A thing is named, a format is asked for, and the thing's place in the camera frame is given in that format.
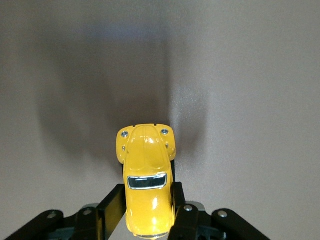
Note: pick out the yellow beetle toy car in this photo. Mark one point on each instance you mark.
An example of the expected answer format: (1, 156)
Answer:
(146, 175)

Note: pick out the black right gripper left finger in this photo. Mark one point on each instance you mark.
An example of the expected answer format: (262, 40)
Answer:
(110, 207)

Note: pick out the brown table mat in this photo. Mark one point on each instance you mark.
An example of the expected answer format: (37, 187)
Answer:
(225, 75)

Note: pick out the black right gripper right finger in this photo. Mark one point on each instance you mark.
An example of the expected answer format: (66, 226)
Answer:
(185, 220)

